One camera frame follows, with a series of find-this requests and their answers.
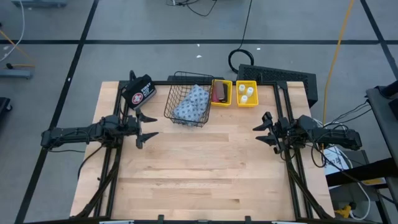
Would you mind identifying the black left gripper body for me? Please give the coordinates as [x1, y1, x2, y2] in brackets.
[124, 115, 139, 144]

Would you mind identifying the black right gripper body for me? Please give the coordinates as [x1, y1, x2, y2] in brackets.
[272, 116, 293, 154]

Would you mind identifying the striped patterned fabric pillow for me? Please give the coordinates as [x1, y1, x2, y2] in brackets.
[172, 84, 211, 127]

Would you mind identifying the brown bandage roll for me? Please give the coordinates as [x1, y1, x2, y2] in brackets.
[215, 80, 226, 101]

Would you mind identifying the yellow plastic bin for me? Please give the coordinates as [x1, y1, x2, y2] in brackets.
[210, 78, 234, 108]
[235, 80, 260, 108]

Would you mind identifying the black first aid kit bag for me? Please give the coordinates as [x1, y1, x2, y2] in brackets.
[121, 73, 157, 111]

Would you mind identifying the black perforated computer case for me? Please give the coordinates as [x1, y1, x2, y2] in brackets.
[236, 63, 319, 108]

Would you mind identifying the white paper sheet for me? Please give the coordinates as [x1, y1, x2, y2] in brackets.
[323, 145, 351, 177]

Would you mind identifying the yellow power plug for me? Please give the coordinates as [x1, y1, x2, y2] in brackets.
[334, 205, 353, 219]

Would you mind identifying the black side table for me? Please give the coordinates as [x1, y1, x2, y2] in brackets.
[366, 80, 398, 175]

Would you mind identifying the grey floor base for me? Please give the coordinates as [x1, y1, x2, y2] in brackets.
[0, 68, 34, 80]

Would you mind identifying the black wire basket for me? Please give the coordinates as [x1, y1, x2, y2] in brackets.
[163, 71, 216, 129]

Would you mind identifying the black aluminium table frame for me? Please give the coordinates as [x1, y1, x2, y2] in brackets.
[70, 70, 335, 224]

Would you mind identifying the black coiled floor cable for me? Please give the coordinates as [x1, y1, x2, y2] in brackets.
[228, 0, 255, 75]

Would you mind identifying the thick yellow cable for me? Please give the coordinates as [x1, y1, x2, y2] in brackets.
[321, 0, 356, 119]

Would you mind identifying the white floor cable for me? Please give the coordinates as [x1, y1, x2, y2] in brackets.
[349, 182, 373, 221]

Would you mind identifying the orange floor cable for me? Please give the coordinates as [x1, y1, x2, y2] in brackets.
[0, 29, 37, 70]

